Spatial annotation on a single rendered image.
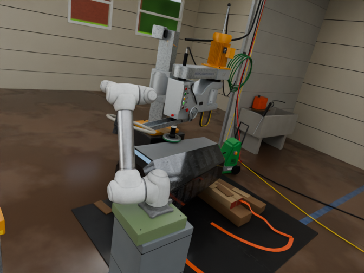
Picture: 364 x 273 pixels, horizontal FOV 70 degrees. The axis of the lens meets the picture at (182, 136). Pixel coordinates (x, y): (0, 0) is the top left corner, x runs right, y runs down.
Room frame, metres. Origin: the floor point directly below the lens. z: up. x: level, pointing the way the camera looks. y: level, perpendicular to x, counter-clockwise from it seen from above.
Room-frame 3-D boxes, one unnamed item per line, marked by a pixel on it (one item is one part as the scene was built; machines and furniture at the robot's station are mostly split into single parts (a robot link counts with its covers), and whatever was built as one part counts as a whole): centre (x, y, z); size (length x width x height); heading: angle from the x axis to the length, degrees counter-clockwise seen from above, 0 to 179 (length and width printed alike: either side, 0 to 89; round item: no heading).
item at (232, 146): (4.13, -0.85, 0.43); 0.35 x 0.35 x 0.87; 30
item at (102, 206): (2.51, 0.74, 0.02); 0.25 x 0.10 x 0.01; 54
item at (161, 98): (3.52, 0.38, 1.36); 0.35 x 0.35 x 0.41
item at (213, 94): (3.44, -0.26, 1.36); 0.19 x 0.19 x 0.20
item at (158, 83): (3.49, 0.19, 1.38); 0.74 x 0.34 x 0.25; 83
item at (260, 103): (5.76, -1.58, 1.00); 0.50 x 0.22 x 0.33; 131
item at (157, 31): (3.42, 0.50, 2.00); 0.20 x 0.18 x 0.15; 45
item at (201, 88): (3.21, -0.12, 1.32); 0.74 x 0.23 x 0.49; 145
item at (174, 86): (2.96, 0.07, 1.34); 0.36 x 0.22 x 0.45; 145
